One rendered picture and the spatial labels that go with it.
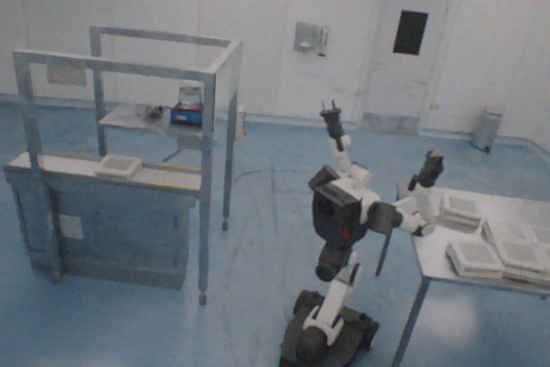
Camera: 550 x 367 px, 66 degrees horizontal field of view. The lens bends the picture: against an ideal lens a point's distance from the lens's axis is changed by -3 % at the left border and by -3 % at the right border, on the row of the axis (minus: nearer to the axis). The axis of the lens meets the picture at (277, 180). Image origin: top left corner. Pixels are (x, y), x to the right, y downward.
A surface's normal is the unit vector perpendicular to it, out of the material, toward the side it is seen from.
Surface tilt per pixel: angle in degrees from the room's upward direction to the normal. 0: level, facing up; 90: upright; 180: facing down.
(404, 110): 90
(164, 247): 90
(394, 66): 90
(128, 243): 90
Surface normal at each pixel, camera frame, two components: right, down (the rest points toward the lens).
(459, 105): 0.04, 0.47
